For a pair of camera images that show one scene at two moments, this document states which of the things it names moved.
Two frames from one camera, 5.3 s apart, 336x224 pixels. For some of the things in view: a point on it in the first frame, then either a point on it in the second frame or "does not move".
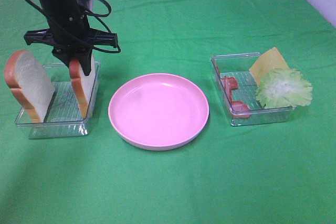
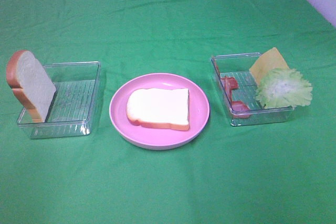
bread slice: [83, 84] -> [167, 108]
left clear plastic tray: [64, 116] does not move
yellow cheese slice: [269, 60] does not move
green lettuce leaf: [283, 88] does not move
